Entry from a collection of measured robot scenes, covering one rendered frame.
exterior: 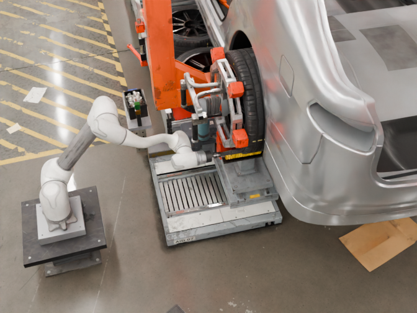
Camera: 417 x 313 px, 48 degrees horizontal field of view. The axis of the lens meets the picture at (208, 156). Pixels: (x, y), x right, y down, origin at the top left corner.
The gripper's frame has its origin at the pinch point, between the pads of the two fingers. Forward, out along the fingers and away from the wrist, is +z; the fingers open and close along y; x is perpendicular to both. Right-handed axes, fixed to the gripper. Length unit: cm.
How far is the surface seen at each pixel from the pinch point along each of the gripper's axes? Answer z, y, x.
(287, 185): 10, 60, -20
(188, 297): -46, -4, -86
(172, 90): -29, -41, 49
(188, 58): -4, -99, 80
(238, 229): -1, -29, -55
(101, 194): -92, -73, -17
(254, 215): 15, -38, -50
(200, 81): -8, -41, 53
